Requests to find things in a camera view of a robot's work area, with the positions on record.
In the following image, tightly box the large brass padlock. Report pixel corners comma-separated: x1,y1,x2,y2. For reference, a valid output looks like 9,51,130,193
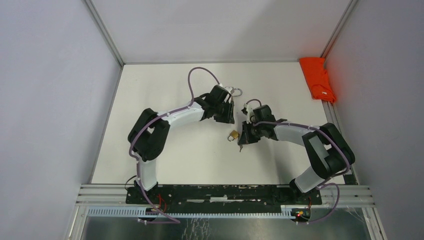
230,87,243,98

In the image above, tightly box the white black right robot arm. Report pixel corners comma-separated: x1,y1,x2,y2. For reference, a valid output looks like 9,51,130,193
237,103,356,204

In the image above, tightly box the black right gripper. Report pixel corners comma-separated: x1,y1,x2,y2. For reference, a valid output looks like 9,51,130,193
239,120,265,145

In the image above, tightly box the aluminium corner frame post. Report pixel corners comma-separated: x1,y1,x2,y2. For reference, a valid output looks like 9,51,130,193
320,0,360,59

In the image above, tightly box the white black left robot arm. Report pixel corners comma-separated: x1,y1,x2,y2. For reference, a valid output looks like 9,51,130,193
127,84,236,204

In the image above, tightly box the aluminium front frame rail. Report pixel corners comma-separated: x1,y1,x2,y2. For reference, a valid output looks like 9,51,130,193
65,183,387,240

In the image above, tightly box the orange folded cloth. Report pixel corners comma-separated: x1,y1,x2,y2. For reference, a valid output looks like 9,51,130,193
299,57,337,104

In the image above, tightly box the left aluminium corner post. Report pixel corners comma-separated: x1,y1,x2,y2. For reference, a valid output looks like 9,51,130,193
82,0,125,68

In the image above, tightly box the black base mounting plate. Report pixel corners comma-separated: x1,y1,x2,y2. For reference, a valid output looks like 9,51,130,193
125,183,323,215

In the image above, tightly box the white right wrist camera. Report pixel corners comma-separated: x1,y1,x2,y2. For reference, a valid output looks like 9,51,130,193
241,103,257,124

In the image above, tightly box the small brass padlock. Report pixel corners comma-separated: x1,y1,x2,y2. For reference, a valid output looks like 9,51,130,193
227,130,240,142

